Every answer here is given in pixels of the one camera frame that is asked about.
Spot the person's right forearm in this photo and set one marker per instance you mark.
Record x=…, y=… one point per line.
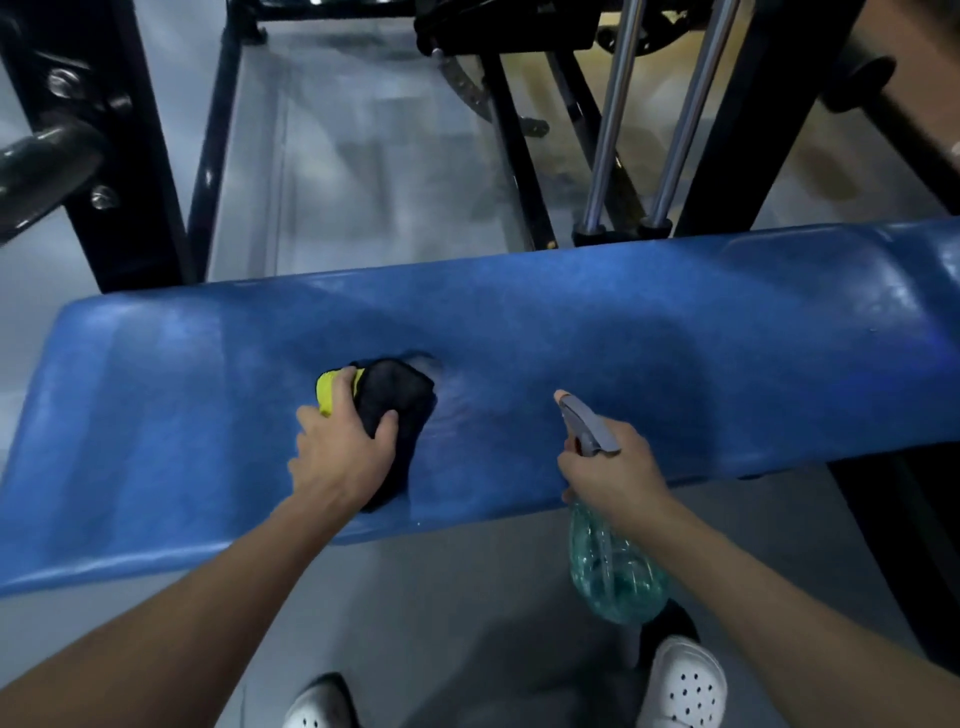
x=810, y=630

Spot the clear blue spray bottle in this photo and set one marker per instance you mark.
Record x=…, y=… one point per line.
x=615, y=577

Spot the black weight machine frame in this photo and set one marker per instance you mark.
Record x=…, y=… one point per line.
x=217, y=150

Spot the perforated steel adjustment arc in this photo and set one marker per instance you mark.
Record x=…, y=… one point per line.
x=465, y=86

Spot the person's left hand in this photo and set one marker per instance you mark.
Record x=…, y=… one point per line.
x=341, y=465

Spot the black upright post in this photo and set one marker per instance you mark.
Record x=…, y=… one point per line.
x=127, y=210

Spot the blue padded bench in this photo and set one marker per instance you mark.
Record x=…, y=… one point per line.
x=675, y=337

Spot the chrome guide rod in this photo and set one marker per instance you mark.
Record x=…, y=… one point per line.
x=694, y=112
x=613, y=112

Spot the person's right hand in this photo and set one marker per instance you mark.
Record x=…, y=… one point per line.
x=622, y=484

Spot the black foam roller pad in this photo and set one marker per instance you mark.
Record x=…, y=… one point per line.
x=859, y=82

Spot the person's left forearm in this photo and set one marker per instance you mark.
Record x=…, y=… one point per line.
x=165, y=622

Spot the grey and yellow cleaning cloth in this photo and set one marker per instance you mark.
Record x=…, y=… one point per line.
x=397, y=390

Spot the black machine column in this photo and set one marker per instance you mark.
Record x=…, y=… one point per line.
x=772, y=112

